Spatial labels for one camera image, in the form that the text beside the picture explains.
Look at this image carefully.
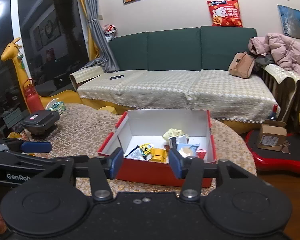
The dark grey box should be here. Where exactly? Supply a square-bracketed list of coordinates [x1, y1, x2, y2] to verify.
[2, 110, 24, 130]

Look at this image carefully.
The red round stool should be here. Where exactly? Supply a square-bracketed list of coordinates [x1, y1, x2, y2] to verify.
[245, 129, 300, 175]

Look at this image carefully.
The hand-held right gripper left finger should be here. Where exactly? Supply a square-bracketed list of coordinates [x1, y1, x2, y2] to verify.
[40, 147, 124, 202]

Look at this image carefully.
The yellow curtain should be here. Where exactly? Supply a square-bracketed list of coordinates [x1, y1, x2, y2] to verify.
[73, 0, 97, 62]

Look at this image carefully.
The white red plush toy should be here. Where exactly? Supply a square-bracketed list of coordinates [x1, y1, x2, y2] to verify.
[102, 24, 118, 42]

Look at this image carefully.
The red cardboard box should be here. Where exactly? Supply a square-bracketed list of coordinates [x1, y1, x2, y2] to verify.
[97, 109, 218, 188]

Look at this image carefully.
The green tissue pack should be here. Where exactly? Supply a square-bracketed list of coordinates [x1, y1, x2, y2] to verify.
[45, 101, 66, 115]

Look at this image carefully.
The blue pillow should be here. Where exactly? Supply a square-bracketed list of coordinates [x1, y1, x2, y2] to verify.
[277, 4, 300, 42]

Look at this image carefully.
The blue cookie snack packet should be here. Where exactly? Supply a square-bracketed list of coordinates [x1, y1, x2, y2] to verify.
[175, 142, 200, 158]

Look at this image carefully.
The yellow snack packet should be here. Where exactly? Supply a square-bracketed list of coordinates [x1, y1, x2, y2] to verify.
[146, 147, 169, 162]

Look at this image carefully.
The green sofa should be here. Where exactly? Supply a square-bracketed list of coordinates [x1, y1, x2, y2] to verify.
[107, 26, 259, 72]

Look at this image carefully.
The grey curtain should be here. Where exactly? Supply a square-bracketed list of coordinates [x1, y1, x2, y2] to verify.
[80, 0, 120, 72]

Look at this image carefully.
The beige armrest cover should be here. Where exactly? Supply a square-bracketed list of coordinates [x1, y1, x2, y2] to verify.
[69, 65, 104, 92]
[261, 64, 300, 132]

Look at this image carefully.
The silver foil snack packet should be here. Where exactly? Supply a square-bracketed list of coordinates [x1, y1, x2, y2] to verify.
[168, 135, 190, 148]

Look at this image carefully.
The yellow giraffe toy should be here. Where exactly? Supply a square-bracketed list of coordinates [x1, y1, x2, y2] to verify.
[0, 37, 83, 113]

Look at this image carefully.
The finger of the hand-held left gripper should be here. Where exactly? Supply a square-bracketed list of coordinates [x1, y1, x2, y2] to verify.
[0, 141, 52, 154]
[0, 152, 89, 167]

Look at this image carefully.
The pink puffer jacket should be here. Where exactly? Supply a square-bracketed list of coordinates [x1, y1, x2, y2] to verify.
[247, 33, 300, 84]

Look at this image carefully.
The small cardboard box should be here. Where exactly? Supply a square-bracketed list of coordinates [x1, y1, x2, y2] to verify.
[257, 119, 288, 152]

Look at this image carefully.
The black case with red label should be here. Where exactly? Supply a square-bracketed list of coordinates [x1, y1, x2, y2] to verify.
[20, 110, 61, 137]

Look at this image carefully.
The beige sofa cover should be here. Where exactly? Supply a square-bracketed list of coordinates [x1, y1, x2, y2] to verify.
[77, 69, 282, 124]

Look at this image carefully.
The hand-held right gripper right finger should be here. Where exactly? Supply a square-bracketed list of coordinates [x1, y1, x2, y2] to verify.
[169, 147, 258, 202]

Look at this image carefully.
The red printed pillow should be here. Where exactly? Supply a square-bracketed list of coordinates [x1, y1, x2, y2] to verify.
[207, 0, 243, 27]

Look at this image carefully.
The yellow black white packet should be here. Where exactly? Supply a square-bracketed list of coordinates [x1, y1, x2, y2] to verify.
[125, 144, 154, 160]

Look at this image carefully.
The red water bottle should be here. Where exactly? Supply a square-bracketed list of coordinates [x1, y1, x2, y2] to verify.
[23, 78, 45, 114]

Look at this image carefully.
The dark grey cloth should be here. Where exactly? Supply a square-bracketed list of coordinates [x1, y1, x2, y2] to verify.
[254, 54, 275, 72]

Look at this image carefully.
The tan bag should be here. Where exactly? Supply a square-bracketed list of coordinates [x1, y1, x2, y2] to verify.
[228, 52, 255, 79]

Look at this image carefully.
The dark glass window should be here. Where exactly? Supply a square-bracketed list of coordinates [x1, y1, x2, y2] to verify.
[0, 0, 89, 140]

